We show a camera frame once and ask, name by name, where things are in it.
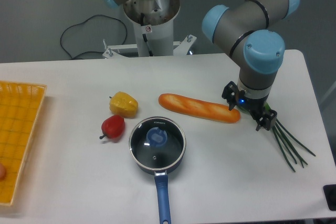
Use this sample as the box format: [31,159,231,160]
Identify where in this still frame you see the black object table corner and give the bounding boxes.
[323,184,336,211]

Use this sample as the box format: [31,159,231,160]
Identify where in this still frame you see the glass lid blue knob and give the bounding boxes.
[129,116,186,174]

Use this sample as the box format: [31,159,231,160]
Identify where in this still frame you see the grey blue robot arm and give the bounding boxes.
[104,0,300,130]

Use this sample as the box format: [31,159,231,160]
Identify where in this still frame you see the green onion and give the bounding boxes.
[265,103,317,173]

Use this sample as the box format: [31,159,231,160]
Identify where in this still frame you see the green bell pepper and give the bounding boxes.
[237,102,271,114]

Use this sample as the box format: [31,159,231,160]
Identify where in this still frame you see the dark pot blue handle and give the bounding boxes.
[138,164,180,223]

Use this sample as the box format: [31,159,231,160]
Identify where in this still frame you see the black cable on floor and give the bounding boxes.
[60,15,128,60]

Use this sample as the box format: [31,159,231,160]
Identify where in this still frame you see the yellow woven basket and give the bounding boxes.
[1,81,47,206]

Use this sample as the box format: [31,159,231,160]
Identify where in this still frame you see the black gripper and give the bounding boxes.
[222,81,277,131]

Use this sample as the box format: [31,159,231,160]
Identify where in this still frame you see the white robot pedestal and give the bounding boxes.
[123,0,180,57]

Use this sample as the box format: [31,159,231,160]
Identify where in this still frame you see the baguette bread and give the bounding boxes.
[158,93,241,123]

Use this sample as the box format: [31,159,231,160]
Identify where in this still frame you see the red bell pepper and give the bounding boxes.
[99,115,125,139]

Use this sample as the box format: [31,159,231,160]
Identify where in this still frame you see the yellow bell pepper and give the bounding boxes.
[109,91,139,118]

